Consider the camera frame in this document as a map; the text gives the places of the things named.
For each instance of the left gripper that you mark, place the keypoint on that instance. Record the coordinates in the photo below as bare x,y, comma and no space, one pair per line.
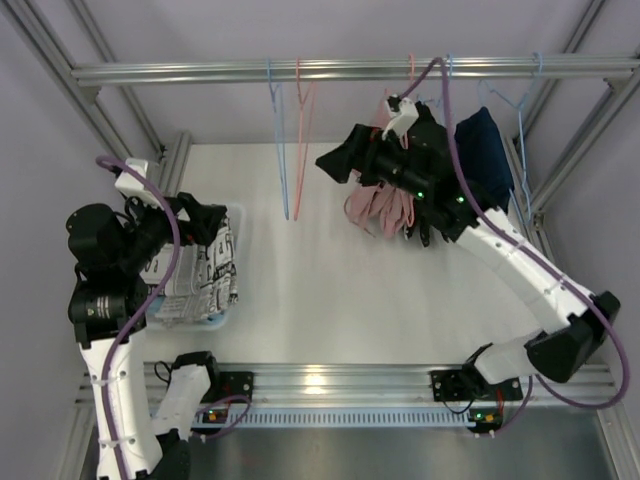
185,220

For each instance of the navy blue trousers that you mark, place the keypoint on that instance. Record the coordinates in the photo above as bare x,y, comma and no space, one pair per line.
483,158

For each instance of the newspaper print trousers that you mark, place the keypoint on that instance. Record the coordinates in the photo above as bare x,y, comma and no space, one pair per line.
205,275

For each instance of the slotted cable duct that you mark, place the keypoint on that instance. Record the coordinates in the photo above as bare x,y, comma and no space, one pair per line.
327,417

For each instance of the pink trousers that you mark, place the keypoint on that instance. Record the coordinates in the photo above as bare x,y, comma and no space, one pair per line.
390,206

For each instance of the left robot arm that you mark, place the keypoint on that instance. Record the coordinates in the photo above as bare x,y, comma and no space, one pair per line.
108,312

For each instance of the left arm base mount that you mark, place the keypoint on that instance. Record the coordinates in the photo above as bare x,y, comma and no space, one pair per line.
230,383

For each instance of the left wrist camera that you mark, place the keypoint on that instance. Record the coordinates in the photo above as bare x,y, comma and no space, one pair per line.
131,187

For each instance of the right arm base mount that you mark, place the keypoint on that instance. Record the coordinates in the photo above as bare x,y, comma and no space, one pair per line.
451,385

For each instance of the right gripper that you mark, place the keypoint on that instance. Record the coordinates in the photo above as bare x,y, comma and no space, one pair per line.
364,158

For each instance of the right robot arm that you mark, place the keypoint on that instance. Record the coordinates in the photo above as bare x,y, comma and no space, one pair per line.
572,322

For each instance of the light blue trousers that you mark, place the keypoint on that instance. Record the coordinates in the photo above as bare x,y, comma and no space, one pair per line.
177,310

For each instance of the aluminium hanging rail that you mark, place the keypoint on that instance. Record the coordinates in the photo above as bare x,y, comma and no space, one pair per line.
556,66

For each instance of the white plastic basket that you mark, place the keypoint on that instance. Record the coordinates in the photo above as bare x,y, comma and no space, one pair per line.
237,220

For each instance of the pink hanger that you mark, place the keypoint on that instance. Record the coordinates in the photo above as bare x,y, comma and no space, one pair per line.
412,75
306,97

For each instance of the black patterned trousers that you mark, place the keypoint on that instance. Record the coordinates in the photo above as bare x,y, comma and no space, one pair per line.
428,159

